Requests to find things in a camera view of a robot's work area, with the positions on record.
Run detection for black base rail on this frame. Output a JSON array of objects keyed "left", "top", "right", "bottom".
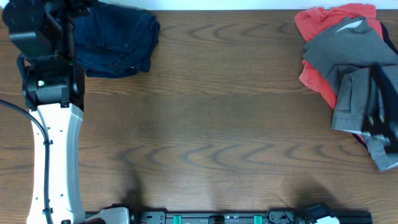
[{"left": 84, "top": 202, "right": 373, "bottom": 224}]

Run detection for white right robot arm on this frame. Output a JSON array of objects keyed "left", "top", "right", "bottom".
[{"left": 361, "top": 64, "right": 397, "bottom": 154}]

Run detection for grey shorts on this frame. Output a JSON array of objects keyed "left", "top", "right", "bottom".
[{"left": 303, "top": 17, "right": 397, "bottom": 171}]

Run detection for red orange shirt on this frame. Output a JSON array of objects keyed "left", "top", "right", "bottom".
[{"left": 294, "top": 3, "right": 385, "bottom": 108}]

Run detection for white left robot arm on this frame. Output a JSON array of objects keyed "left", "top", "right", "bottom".
[{"left": 2, "top": 0, "right": 94, "bottom": 223}]

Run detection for navy blue shorts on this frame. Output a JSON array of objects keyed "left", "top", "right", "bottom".
[{"left": 75, "top": 3, "right": 160, "bottom": 78}]

